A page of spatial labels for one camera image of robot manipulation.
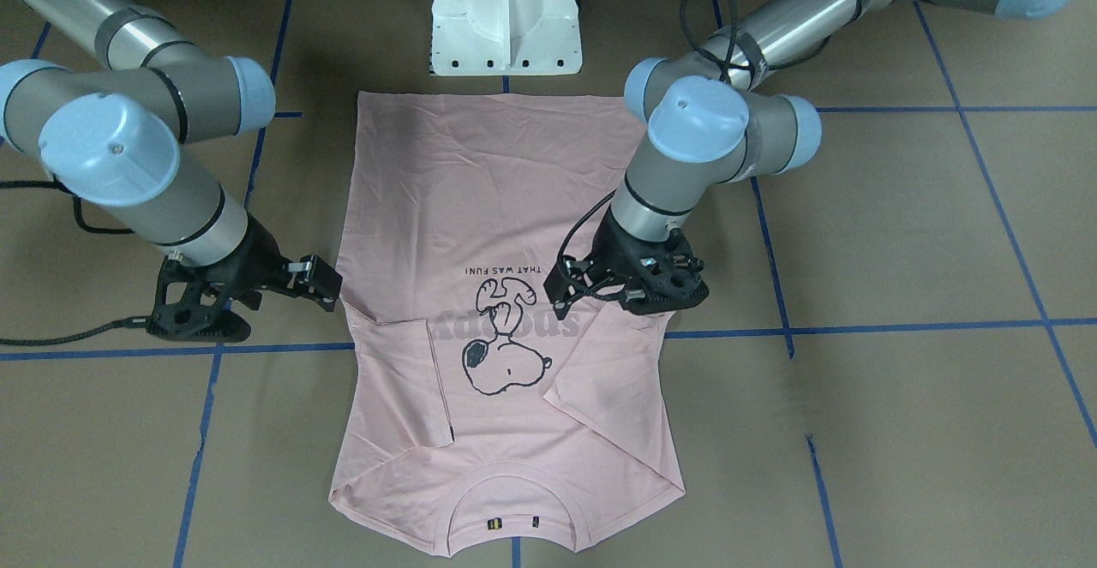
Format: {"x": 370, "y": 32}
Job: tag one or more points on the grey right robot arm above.
{"x": 115, "y": 138}

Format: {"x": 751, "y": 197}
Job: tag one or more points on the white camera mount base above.
{"x": 505, "y": 37}

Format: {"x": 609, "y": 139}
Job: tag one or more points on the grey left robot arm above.
{"x": 707, "y": 125}

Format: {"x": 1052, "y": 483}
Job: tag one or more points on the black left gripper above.
{"x": 614, "y": 250}

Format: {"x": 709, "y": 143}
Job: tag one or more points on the pink Snoopy t-shirt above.
{"x": 477, "y": 413}

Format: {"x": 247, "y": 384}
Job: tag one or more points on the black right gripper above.
{"x": 254, "y": 257}

